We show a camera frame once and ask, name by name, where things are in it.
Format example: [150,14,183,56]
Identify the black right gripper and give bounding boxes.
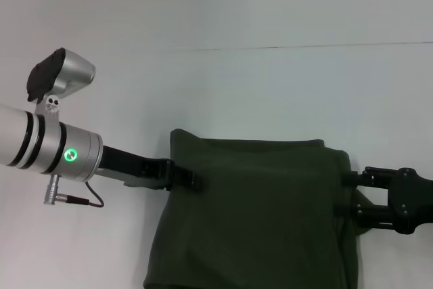
[333,165,433,236]

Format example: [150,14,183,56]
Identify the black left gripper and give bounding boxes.
[95,144,204,194]

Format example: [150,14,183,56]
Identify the dark green FREE! t-shirt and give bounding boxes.
[141,128,373,289]

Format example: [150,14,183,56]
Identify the thin left wrist cable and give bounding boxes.
[42,173,106,208]

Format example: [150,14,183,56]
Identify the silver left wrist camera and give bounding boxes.
[26,47,97,114]

